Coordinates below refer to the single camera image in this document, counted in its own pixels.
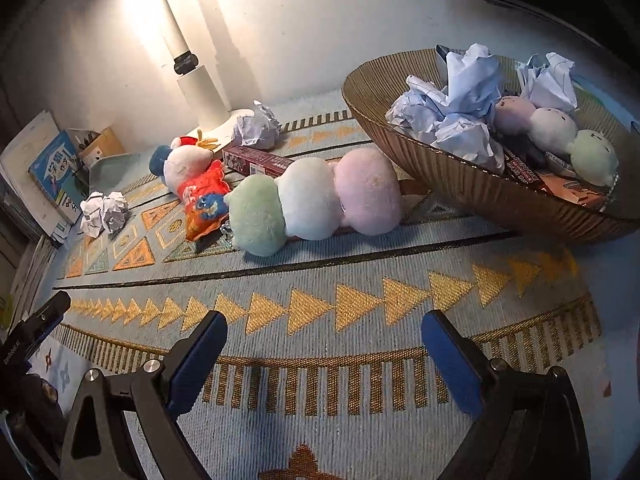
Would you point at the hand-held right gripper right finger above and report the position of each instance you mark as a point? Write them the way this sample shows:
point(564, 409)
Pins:
point(450, 360)

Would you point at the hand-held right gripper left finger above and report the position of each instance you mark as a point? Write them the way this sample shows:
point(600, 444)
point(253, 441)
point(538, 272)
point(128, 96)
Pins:
point(195, 360)

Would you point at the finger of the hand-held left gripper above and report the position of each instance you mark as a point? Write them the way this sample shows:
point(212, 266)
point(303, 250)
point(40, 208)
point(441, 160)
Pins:
point(45, 315)

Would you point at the brown ribbed bowl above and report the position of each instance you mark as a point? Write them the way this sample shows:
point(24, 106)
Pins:
point(475, 185)

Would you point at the blue-white paper ball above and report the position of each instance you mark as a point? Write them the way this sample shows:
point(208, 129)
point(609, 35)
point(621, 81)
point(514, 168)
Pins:
point(547, 82)
point(257, 125)
point(470, 142)
point(417, 110)
point(472, 77)

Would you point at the small dango plush toy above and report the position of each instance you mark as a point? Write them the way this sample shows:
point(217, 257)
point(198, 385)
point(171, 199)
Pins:
point(550, 125)

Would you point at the crumpled white paper ball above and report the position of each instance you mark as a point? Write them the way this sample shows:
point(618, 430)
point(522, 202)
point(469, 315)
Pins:
point(92, 215)
point(116, 212)

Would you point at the patterned blue rug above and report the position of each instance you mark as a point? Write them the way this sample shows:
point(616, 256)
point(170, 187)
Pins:
point(350, 410)

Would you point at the blue cover book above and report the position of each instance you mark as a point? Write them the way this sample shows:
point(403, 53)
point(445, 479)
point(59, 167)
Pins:
point(55, 175)

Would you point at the stack of books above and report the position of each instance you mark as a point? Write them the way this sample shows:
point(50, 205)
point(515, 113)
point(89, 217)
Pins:
point(22, 170)

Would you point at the pale blue tray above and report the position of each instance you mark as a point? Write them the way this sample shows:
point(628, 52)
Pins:
point(117, 166)

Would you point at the cardboard box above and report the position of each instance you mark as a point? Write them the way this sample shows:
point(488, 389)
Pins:
point(100, 145)

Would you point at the white duck plush toy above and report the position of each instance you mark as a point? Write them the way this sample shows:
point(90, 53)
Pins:
point(185, 165)

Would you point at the large dango plush toy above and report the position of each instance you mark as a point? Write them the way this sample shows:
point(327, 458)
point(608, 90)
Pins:
point(310, 195)

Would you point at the dark red long box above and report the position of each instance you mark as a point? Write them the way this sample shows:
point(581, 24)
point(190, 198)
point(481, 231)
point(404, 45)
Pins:
point(255, 160)

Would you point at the white floor lamp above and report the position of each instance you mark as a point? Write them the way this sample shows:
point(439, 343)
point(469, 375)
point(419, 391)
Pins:
point(200, 95)

